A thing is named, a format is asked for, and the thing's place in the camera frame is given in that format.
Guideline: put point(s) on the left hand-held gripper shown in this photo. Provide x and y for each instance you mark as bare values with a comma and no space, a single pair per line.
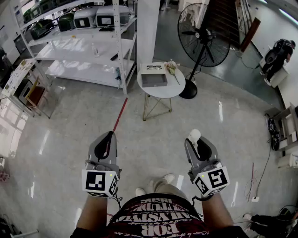
95,183

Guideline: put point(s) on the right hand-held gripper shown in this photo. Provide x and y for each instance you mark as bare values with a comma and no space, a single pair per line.
216,179

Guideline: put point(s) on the small white object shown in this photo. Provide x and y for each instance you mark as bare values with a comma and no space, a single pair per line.
194,134

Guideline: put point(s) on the grey drawer box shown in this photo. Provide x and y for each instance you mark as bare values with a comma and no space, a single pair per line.
153,80

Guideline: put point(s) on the person's right forearm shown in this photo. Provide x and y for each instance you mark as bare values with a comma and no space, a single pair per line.
216,209

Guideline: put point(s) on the person's left forearm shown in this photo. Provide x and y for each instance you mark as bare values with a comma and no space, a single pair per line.
93,211

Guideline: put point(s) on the person's white shoe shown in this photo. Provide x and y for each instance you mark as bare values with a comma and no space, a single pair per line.
140,191
168,178

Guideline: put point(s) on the person's khaki trousers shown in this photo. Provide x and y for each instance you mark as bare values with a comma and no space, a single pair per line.
163,186

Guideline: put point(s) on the black standing fan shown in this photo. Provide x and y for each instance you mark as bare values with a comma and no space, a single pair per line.
189,89

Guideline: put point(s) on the round white side table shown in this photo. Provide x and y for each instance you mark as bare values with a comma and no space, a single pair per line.
172,89

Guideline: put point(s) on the white power plug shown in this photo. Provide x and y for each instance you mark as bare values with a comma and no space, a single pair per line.
255,199

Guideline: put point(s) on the black bag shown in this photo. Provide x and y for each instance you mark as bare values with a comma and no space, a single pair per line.
272,132

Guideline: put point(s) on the teal hanging item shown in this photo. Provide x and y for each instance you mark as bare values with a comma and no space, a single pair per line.
117,74

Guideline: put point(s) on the person's dark red printed shirt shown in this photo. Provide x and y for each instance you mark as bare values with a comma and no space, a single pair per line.
158,220

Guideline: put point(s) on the wooden chair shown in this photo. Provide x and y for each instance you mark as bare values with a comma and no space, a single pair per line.
35,95

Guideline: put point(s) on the pink flower bouquet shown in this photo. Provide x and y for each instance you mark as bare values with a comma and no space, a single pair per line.
170,66

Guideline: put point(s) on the grey shelf unit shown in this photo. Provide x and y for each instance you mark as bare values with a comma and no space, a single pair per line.
288,130

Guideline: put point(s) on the black remote control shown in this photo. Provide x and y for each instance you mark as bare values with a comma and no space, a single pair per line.
114,57

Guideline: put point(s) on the black eyeglasses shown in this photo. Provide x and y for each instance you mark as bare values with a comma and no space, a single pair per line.
149,67

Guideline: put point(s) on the clear plastic bottle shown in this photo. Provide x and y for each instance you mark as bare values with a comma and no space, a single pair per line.
95,50

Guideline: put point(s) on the white metal shelving rack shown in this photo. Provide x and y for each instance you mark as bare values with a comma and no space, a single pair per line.
69,48

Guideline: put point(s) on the small table with papers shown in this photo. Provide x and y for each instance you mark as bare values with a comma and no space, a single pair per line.
18,72

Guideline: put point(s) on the black tablet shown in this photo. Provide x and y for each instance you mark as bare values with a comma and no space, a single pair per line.
106,29

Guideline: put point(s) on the brown wooden plank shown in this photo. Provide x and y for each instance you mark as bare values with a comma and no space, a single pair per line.
250,35

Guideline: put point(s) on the dark wooden staircase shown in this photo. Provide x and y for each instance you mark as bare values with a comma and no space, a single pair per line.
221,21

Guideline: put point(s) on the green countertop appliance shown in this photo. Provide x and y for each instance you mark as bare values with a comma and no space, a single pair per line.
42,29
66,22

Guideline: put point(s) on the white countertop appliance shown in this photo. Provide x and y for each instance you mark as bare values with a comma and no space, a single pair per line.
111,16
85,17

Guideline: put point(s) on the row of grey appliances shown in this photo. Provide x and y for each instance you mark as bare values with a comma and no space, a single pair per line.
35,11

